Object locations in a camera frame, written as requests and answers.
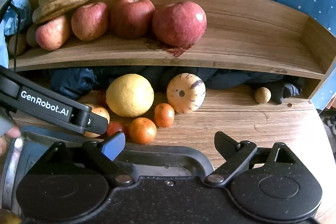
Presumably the small red tomato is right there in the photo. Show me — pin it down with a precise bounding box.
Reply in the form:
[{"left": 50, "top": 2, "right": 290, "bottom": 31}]
[
  {"left": 96, "top": 90, "right": 108, "bottom": 107},
  {"left": 106, "top": 122, "right": 128, "bottom": 138}
]

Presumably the orange tangerine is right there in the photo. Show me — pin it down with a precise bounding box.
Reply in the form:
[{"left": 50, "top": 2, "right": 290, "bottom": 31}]
[
  {"left": 154, "top": 103, "right": 175, "bottom": 128},
  {"left": 129, "top": 117, "right": 157, "bottom": 144}
]

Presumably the pale orange persimmon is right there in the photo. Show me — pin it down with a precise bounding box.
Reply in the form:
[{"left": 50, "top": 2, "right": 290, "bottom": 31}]
[{"left": 84, "top": 104, "right": 110, "bottom": 138}]

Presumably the large yellow lemon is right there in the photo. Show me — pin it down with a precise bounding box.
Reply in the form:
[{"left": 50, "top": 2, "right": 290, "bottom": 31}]
[{"left": 106, "top": 74, "right": 154, "bottom": 118}]

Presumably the small tan round fruit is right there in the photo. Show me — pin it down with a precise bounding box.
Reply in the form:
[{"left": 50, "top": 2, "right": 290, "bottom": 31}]
[{"left": 254, "top": 87, "right": 271, "bottom": 103}]

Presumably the striped cream pepino melon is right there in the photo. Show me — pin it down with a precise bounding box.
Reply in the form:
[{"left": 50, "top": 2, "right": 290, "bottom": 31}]
[{"left": 166, "top": 73, "right": 206, "bottom": 114}]

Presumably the person's left hand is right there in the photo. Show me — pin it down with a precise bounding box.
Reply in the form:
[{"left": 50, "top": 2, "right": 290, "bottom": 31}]
[{"left": 0, "top": 126, "right": 21, "bottom": 156}]

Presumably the metal baking tray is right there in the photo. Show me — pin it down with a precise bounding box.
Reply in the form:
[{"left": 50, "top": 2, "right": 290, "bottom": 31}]
[{"left": 0, "top": 125, "right": 215, "bottom": 212}]

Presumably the brown kiwi on shelf left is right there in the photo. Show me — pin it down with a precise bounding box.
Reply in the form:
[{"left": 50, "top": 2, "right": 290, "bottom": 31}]
[{"left": 7, "top": 34, "right": 27, "bottom": 56}]

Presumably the brown kiwi on shelf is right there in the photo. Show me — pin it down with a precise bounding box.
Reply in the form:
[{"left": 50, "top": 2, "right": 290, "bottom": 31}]
[
  {"left": 26, "top": 24, "right": 39, "bottom": 48},
  {"left": 7, "top": 34, "right": 27, "bottom": 56}
]

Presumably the brown kiwi on shelf right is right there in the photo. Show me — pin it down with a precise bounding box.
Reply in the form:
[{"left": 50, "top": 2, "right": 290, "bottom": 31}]
[{"left": 26, "top": 24, "right": 39, "bottom": 48}]

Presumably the leftmost red apple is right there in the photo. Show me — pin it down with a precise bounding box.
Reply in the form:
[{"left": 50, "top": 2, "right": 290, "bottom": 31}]
[{"left": 35, "top": 15, "right": 71, "bottom": 51}]

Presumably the red apple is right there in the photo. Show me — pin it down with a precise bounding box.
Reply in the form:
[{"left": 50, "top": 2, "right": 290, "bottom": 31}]
[
  {"left": 71, "top": 2, "right": 109, "bottom": 42},
  {"left": 35, "top": 15, "right": 71, "bottom": 51},
  {"left": 152, "top": 1, "right": 207, "bottom": 47},
  {"left": 110, "top": 0, "right": 155, "bottom": 39}
]

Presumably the dark blue cloth under shelf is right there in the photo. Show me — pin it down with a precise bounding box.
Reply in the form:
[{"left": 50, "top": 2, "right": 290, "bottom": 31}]
[{"left": 50, "top": 66, "right": 303, "bottom": 105}]

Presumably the wooden desk shelf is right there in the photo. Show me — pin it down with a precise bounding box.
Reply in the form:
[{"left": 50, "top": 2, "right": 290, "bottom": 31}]
[{"left": 9, "top": 0, "right": 335, "bottom": 98}]

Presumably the light blue fabric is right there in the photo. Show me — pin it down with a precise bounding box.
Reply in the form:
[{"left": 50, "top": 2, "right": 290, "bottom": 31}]
[{"left": 1, "top": 0, "right": 32, "bottom": 68}]

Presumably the rightmost red apple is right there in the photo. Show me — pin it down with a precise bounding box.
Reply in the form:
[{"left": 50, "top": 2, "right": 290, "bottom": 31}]
[{"left": 152, "top": 1, "right": 207, "bottom": 47}]

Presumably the black cable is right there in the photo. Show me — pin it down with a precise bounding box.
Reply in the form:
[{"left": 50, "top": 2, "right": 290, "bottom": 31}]
[{"left": 10, "top": 3, "right": 22, "bottom": 72}]

